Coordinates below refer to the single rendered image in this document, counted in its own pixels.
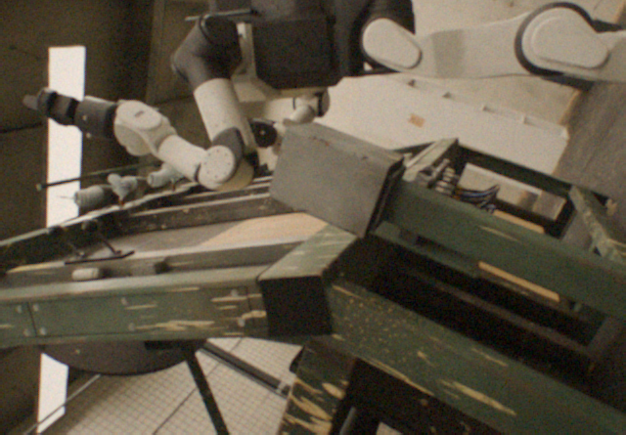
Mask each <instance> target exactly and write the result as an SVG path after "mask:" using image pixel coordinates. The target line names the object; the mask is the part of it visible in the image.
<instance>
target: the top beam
mask: <svg viewBox="0 0 626 435"><path fill-rule="evenodd" d="M267 169H269V166H268V163H263V164H260V165H259V168H258V171H257V173H256V176H255V178H254V180H255V179H261V178H265V176H264V170H267ZM188 188H189V190H187V192H188V196H196V195H202V191H201V184H199V185H194V186H189V187H186V189H188ZM135 201H137V203H138V202H142V204H140V205H137V206H138V209H139V212H144V211H151V210H158V209H163V208H169V205H168V199H167V196H157V197H151V198H142V199H138V200H135ZM88 218H93V219H96V220H98V221H99V223H100V229H99V232H100V233H101V234H102V235H103V236H104V237H105V239H109V238H112V237H114V236H117V235H118V230H117V226H116V223H115V219H114V218H115V217H114V213H113V212H106V213H100V214H93V215H87V216H83V217H80V218H77V219H74V220H71V221H67V222H64V223H62V224H61V225H62V226H63V227H64V229H65V232H64V234H63V236H64V237H65V238H66V239H67V240H68V241H69V242H70V243H71V244H72V245H73V247H74V248H75V249H76V250H77V249H80V248H83V247H85V246H88V245H91V244H93V243H96V242H98V241H101V240H100V239H99V238H98V237H97V236H96V235H95V234H88V233H85V232H84V231H83V229H82V223H83V222H84V221H85V220H86V219H88ZM71 252H72V250H71V249H70V248H69V247H68V246H67V245H66V244H65V243H64V242H63V241H62V240H61V239H60V238H57V239H53V238H50V237H49V236H48V235H47V228H45V229H41V230H38V231H35V232H32V233H28V234H24V235H21V236H18V237H15V238H11V239H5V240H2V241H0V279H3V277H6V276H7V273H6V272H7V271H10V270H13V269H16V268H18V267H21V266H27V265H37V264H41V263H43V262H46V261H49V260H51V259H54V258H56V257H59V256H63V255H65V254H68V253H71Z"/></svg>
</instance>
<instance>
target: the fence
mask: <svg viewBox="0 0 626 435"><path fill-rule="evenodd" d="M311 236H314V235H307V236H292V237H280V238H271V239H255V240H245V241H237V242H228V243H219V244H211V245H201V246H192V247H183V248H175V249H165V250H157V251H148V252H140V253H137V254H133V255H130V256H128V257H125V258H123V259H120V260H115V261H106V262H96V263H86V264H77V265H67V266H65V262H56V263H46V264H50V265H48V266H45V267H41V268H33V267H36V266H39V265H46V264H37V265H27V266H31V267H28V268H26V269H21V270H15V269H13V270H10V271H7V272H6V273H7V276H8V280H9V283H10V284H22V283H45V282H55V281H66V280H73V273H74V272H75V271H77V270H87V269H102V270H103V271H104V274H103V276H112V275H124V274H133V273H132V269H131V266H134V265H136V264H138V263H140V262H142V261H150V260H159V259H164V261H165V264H166V268H167V271H169V270H179V269H191V268H201V267H213V266H224V265H235V264H245V263H256V262H268V261H279V260H281V259H282V258H283V257H285V256H286V255H287V254H289V253H290V252H291V251H293V250H294V249H295V248H297V247H298V246H299V245H301V244H302V243H303V242H305V241H306V240H307V239H309V238H310V237H311ZM27 266H22V267H27ZM30 268H31V269H30Z"/></svg>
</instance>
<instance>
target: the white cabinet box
mask: <svg viewBox="0 0 626 435"><path fill-rule="evenodd" d="M349 123H350V124H353V125H355V126H357V127H360V128H362V129H365V130H367V131H370V132H373V133H375V134H378V135H381V136H383V137H385V138H388V139H390V140H393V141H396V142H397V143H400V144H402V145H405V146H413V145H418V144H424V143H430V142H435V141H436V142H437V141H438V140H440V139H445V140H447V139H453V138H459V141H460V143H461V144H464V145H467V146H470V147H474V148H477V149H479V150H482V151H485V152H489V153H492V154H495V155H497V156H499V157H502V158H505V159H508V160H510V161H513V162H516V163H519V164H522V165H525V166H528V167H530V168H533V169H536V170H539V171H541V172H544V173H547V174H549V175H551V174H552V172H553V170H554V168H555V166H556V164H557V163H558V161H559V158H560V156H561V154H562V152H563V150H564V148H566V146H567V144H568V141H569V136H568V133H567V129H566V128H565V127H563V126H560V125H557V124H554V123H552V122H549V121H546V120H543V119H540V118H537V117H534V116H531V115H528V114H525V113H522V112H521V113H519V112H516V111H513V110H510V109H505V108H502V107H499V106H497V105H494V104H491V103H488V102H485V101H482V100H479V99H477V98H474V97H471V96H468V95H465V94H462V93H459V92H456V91H453V90H450V89H444V88H442V87H439V86H436V85H433V84H430V83H427V82H424V81H421V80H419V79H417V78H414V77H411V76H408V75H405V74H402V73H395V74H385V75H372V76H364V77H362V79H361V85H360V89H359V93H358V96H357V99H356V103H355V106H354V109H353V112H352V115H351V118H350V122H349ZM466 168H468V169H471V170H473V171H476V172H479V173H481V174H484V175H487V176H489V177H492V178H495V179H497V180H500V181H502V182H505V183H508V184H510V185H513V186H516V187H518V188H521V189H524V190H526V191H530V192H531V193H534V194H539V195H540V194H541V193H542V191H540V190H537V189H534V188H532V187H529V186H525V185H523V184H521V183H518V182H516V181H513V180H510V179H508V178H505V177H502V176H500V175H497V174H494V173H492V172H489V171H486V170H484V169H481V168H478V167H476V166H473V165H470V164H468V163H467V165H466Z"/></svg>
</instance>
